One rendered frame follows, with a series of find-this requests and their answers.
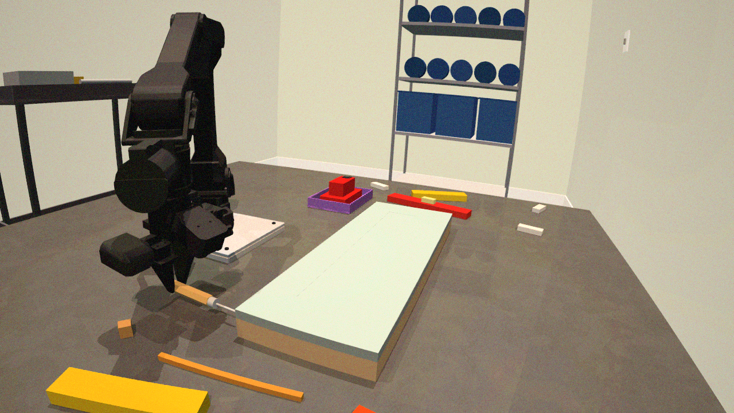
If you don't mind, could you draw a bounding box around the awl with yellow-brown wooden handle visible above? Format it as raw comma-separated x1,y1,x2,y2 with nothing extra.
174,280,235,312

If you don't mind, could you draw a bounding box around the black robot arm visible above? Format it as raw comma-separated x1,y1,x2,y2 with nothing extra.
114,12,235,258

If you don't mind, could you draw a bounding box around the yellow flat bar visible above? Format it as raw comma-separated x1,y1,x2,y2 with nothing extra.
411,190,467,202
46,367,210,413

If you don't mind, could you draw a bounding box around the orange long thin bar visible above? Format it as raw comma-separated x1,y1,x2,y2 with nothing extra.
158,352,304,402

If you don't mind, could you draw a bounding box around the purple shallow tray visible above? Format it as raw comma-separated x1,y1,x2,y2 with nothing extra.
308,187,373,214

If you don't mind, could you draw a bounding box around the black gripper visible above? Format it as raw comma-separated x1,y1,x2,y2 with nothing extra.
99,183,197,293

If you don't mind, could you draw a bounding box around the orange-handled awl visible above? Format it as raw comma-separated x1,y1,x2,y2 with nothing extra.
352,405,375,413

